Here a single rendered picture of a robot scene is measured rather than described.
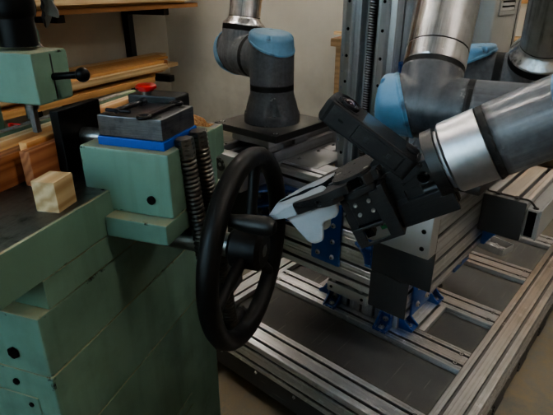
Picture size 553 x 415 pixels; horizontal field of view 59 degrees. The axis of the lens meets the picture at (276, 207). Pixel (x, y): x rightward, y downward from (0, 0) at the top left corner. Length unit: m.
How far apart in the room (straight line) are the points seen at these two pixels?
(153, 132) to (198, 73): 3.97
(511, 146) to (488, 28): 0.95
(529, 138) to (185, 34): 4.25
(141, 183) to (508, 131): 0.43
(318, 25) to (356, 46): 2.79
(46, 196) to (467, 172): 0.47
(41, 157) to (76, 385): 0.31
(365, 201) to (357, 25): 0.74
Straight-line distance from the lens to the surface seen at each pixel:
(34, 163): 0.74
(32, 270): 0.61
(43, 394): 0.72
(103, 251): 0.70
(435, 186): 0.53
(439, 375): 1.43
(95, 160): 0.69
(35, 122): 0.82
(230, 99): 4.46
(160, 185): 0.64
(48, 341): 0.66
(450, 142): 0.50
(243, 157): 0.62
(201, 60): 4.56
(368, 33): 1.21
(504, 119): 0.49
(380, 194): 0.51
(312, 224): 0.56
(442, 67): 0.62
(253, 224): 0.57
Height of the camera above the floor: 1.15
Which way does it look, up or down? 25 degrees down
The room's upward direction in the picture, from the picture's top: straight up
